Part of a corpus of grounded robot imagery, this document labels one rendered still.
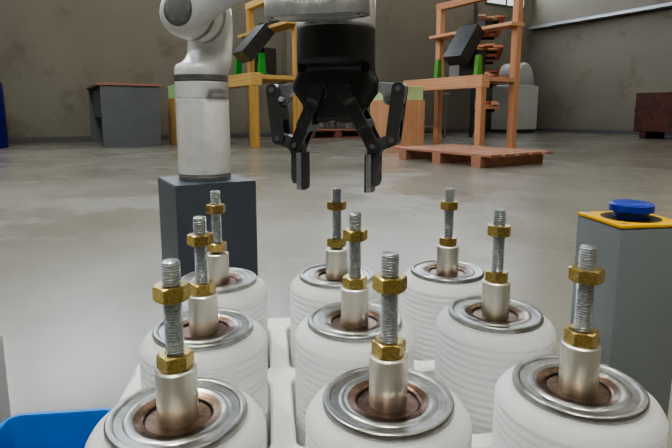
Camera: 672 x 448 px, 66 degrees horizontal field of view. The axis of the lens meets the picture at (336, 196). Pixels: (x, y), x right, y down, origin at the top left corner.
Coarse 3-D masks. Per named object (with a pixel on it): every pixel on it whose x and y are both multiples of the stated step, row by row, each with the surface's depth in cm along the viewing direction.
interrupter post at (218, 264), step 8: (208, 256) 51; (216, 256) 50; (224, 256) 51; (208, 264) 51; (216, 264) 50; (224, 264) 51; (208, 272) 51; (216, 272) 51; (224, 272) 51; (216, 280) 51; (224, 280) 51
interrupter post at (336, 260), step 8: (328, 248) 53; (344, 248) 53; (328, 256) 52; (336, 256) 52; (344, 256) 52; (328, 264) 52; (336, 264) 52; (344, 264) 52; (328, 272) 53; (336, 272) 52; (344, 272) 53
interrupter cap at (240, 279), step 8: (192, 272) 54; (232, 272) 54; (240, 272) 54; (248, 272) 54; (192, 280) 51; (232, 280) 52; (240, 280) 52; (248, 280) 51; (256, 280) 52; (216, 288) 49; (224, 288) 49; (232, 288) 49; (240, 288) 49
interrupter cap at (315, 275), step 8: (320, 264) 56; (304, 272) 54; (312, 272) 54; (320, 272) 54; (368, 272) 54; (304, 280) 51; (312, 280) 51; (320, 280) 51; (328, 280) 52; (336, 280) 52; (368, 280) 51; (328, 288) 50; (336, 288) 50
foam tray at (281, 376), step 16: (272, 320) 60; (288, 320) 60; (272, 336) 56; (288, 336) 59; (272, 352) 52; (288, 352) 59; (272, 368) 49; (288, 368) 49; (416, 368) 49; (432, 368) 49; (128, 384) 46; (272, 384) 46; (288, 384) 46; (272, 400) 44; (288, 400) 43; (272, 416) 41; (288, 416) 41; (272, 432) 39; (288, 432) 39
